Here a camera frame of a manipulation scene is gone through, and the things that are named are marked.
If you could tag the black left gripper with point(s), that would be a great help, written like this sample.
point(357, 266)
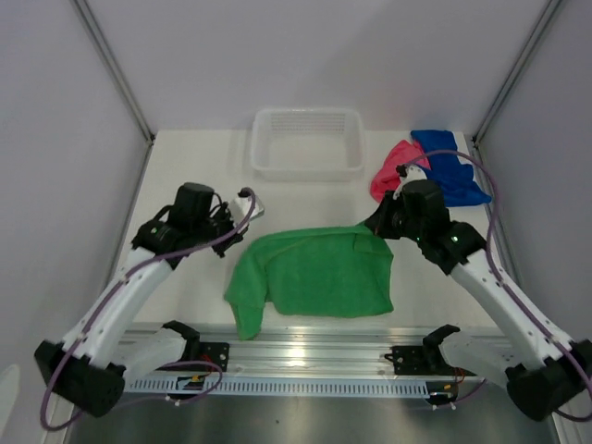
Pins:
point(224, 212)

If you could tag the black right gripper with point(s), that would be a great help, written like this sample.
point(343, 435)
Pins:
point(379, 225)

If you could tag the green microfiber towel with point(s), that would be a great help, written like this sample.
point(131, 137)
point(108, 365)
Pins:
point(341, 272)

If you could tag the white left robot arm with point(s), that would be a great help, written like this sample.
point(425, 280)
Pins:
point(82, 367)

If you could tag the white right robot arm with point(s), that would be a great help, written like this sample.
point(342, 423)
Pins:
point(546, 368)

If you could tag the pink microfiber towel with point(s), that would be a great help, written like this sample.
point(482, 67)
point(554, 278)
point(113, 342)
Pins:
point(387, 178)

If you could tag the blue microfiber towel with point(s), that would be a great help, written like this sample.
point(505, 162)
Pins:
point(456, 180)

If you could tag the white plastic basket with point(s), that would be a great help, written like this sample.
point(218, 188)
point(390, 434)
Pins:
point(308, 144)

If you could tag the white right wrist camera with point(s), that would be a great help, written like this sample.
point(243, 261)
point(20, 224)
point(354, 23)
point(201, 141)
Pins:
point(408, 174)

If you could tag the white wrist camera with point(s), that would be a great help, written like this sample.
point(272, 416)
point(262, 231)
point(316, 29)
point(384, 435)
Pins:
point(408, 174)
point(245, 207)

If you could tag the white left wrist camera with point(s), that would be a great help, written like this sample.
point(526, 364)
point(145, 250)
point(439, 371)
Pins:
point(245, 207)

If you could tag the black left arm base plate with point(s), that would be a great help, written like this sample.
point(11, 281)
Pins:
point(208, 353)

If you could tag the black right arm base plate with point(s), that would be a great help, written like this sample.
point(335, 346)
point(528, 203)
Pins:
point(424, 359)

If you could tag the aluminium front rail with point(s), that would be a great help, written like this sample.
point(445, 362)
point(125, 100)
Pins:
point(313, 352)

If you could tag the white slotted cable duct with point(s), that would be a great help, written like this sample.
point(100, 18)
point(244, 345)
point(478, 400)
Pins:
point(296, 387)

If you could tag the aluminium frame post left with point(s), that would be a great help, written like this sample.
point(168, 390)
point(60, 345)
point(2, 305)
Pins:
point(103, 49)

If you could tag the aluminium frame post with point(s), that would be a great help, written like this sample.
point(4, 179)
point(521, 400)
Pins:
point(103, 49)
point(520, 64)

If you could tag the aluminium frame post right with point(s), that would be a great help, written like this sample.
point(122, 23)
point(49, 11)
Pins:
point(520, 64)

